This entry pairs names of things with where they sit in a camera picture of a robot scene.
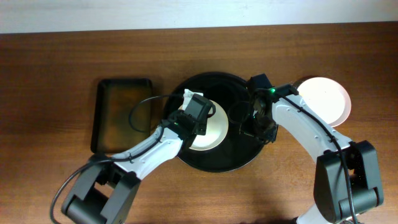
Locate cream plate with ketchup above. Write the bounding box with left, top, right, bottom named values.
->
left=190, top=100, right=229, bottom=152

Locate white plate with ketchup streak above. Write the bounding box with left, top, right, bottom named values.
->
left=298, top=77, right=352, bottom=127

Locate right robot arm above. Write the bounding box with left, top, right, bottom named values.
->
left=248, top=84, right=384, bottom=223

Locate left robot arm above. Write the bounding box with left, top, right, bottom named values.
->
left=61, top=113, right=208, bottom=224

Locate round black serving tray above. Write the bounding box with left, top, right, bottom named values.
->
left=172, top=72, right=266, bottom=172

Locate black rectangular water tray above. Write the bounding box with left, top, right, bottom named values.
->
left=90, top=78, right=152, bottom=154

